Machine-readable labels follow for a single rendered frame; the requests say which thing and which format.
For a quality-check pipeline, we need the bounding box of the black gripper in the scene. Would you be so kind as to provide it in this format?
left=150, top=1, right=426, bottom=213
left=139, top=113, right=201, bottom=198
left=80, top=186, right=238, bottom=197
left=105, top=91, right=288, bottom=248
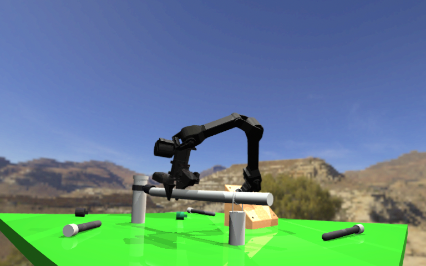
left=152, top=159, right=190, bottom=201

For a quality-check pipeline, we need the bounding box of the grey metal post with cap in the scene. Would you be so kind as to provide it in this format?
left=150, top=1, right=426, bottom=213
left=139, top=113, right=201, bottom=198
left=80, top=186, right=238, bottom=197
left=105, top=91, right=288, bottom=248
left=131, top=175, right=149, bottom=224

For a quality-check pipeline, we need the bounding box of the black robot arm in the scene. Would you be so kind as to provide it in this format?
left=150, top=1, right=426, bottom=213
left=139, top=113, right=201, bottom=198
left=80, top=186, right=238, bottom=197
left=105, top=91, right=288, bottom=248
left=154, top=112, right=263, bottom=192

